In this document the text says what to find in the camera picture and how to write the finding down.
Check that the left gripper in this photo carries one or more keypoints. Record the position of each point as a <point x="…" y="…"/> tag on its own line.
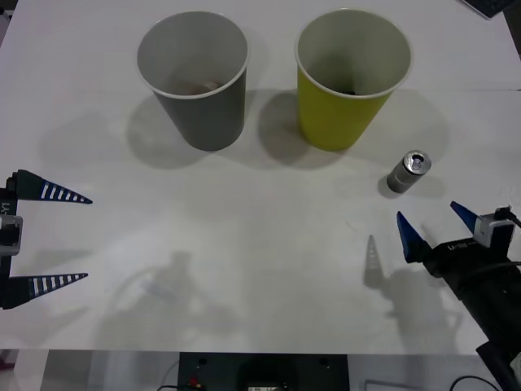
<point x="7" y="203"/>

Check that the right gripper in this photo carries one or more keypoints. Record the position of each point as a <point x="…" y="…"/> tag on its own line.
<point x="460" y="264"/>

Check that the silver drink can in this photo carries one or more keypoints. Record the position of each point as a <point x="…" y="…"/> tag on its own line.
<point x="403" y="175"/>

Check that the black robot base box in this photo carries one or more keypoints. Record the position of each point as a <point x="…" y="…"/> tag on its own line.
<point x="264" y="372"/>

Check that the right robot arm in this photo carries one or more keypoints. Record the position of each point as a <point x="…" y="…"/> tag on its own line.
<point x="496" y="322"/>

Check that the yellow-green plastic waste bin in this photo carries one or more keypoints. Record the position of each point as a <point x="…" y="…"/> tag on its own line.
<point x="334" y="122"/>

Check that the grey plastic waste bin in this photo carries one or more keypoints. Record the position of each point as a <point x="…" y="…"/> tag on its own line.
<point x="211" y="118"/>

